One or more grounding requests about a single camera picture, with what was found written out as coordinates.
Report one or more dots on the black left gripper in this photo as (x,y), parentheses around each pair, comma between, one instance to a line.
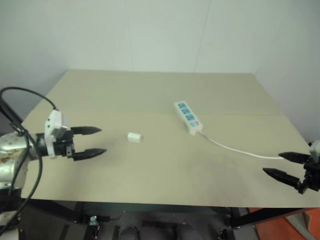
(62,146)

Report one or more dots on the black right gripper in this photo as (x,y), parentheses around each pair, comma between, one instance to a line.
(311,175)

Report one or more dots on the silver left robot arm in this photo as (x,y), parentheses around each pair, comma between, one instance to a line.
(10,150)

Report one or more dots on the white plug adapter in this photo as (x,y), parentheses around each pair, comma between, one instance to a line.
(134,138)

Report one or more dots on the white power strip blue sockets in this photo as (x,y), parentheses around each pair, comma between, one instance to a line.
(188,117)

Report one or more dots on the dark rounded robot foot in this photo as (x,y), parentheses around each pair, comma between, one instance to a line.
(128,233)

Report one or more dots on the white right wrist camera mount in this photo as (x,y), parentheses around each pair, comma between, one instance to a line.
(315,147)

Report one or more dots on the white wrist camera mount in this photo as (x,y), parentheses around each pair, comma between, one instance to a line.
(53,122)
(315,147)

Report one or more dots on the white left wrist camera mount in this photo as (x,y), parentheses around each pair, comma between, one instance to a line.
(53,122)

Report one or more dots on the black table frame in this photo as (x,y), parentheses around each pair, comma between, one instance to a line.
(75,215)

